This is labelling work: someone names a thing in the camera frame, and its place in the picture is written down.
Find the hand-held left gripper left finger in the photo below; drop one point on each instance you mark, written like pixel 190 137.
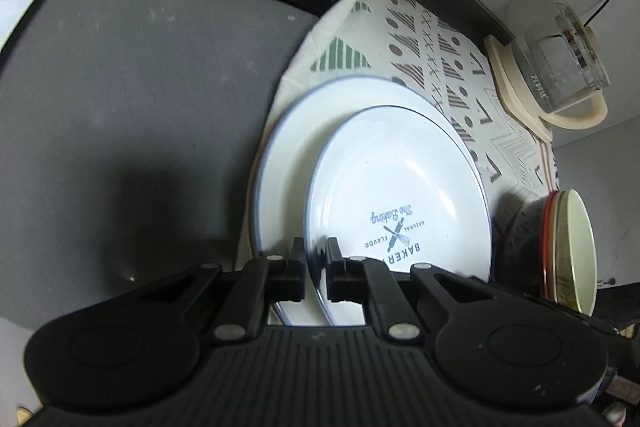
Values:
pixel 295 277

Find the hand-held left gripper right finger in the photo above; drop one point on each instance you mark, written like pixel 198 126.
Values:
pixel 335 277

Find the white plate crossed utensils print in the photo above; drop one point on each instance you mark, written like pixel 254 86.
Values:
pixel 400 167

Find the white plate script print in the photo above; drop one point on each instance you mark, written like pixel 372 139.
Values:
pixel 295 142

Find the red rimmed bowl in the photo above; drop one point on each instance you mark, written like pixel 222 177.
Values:
pixel 525 232

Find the pale green bowl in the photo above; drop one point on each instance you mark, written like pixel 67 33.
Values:
pixel 582 252

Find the patterned beige tablecloth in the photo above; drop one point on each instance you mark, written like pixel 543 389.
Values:
pixel 425 57

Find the cream kettle base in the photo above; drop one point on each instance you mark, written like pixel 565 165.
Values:
pixel 505 82

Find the white paper sheet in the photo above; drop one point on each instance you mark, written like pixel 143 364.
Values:
pixel 17 7

